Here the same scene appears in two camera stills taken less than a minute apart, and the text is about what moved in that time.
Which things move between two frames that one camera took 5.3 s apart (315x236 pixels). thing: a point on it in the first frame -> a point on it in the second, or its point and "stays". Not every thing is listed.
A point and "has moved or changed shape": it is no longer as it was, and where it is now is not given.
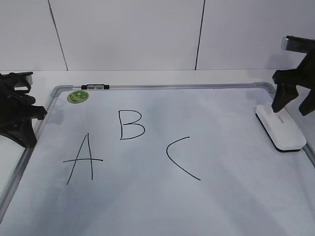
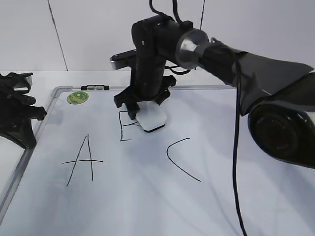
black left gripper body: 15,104 stays
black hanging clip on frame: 91,86 stays
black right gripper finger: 308,105 -> 164,95
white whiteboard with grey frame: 187,159 stays
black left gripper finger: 24,132 stays
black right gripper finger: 284,93 -> 133,107
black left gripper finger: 36,111 stays
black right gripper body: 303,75 -> 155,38
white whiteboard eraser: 280,129 has moved or changed shape
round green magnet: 78,96 stays
